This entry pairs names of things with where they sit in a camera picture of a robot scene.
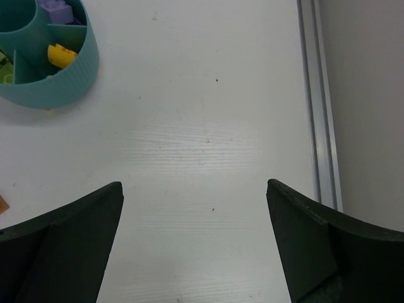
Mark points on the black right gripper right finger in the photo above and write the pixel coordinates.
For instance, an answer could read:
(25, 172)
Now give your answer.
(328, 256)

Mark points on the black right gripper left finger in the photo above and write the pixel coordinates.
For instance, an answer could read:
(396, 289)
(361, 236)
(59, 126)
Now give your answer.
(61, 255)

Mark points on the light green lego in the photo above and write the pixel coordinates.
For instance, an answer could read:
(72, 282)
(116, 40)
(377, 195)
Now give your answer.
(6, 69)

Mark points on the purple square lego brick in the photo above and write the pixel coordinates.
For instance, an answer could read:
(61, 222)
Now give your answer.
(57, 11)

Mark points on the purple curved lego brick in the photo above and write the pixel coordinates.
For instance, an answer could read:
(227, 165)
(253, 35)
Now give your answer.
(76, 22)

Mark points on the brown flat lego plate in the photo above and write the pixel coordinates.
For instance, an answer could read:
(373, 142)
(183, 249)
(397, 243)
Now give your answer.
(3, 205)

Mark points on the teal round divided container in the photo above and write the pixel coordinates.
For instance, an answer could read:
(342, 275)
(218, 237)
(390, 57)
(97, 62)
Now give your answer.
(25, 36)

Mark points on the yellow lego in container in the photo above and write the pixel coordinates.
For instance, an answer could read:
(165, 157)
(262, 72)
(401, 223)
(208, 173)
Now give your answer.
(60, 56)

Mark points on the aluminium rail at right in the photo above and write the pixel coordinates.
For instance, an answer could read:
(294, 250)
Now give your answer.
(325, 161)

